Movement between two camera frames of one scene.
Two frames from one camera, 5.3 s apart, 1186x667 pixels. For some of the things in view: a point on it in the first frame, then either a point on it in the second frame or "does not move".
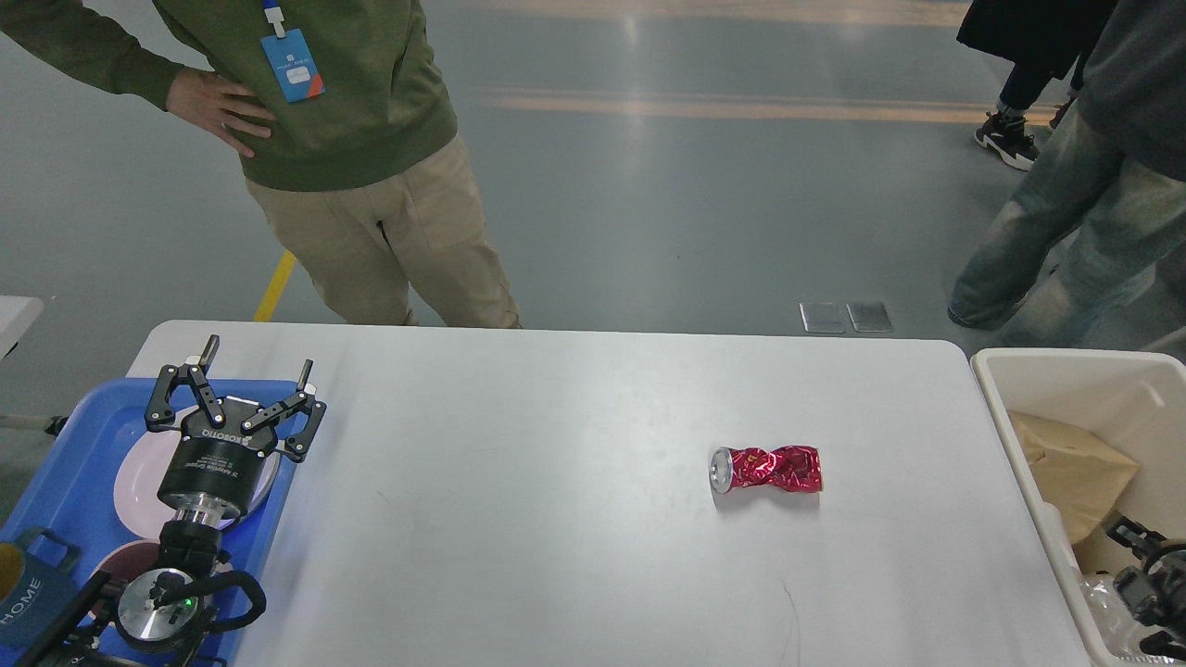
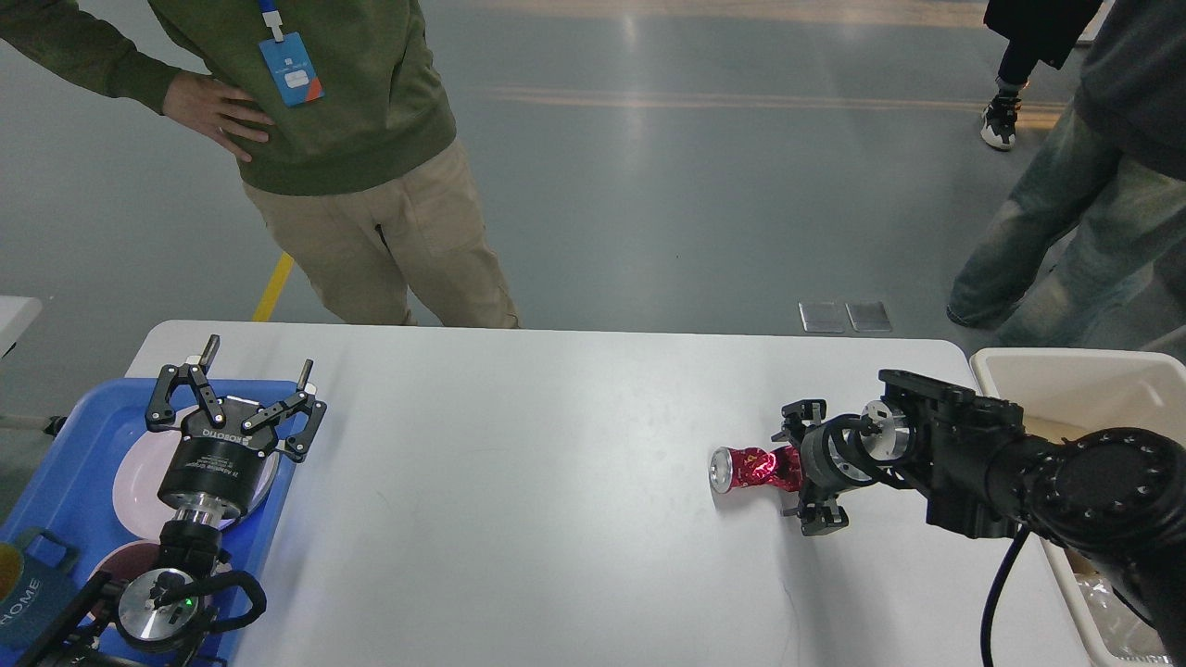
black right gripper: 1155,594 to 821,476
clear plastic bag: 1121,629 does not move
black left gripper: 215,473 does not move
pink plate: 138,475 does not move
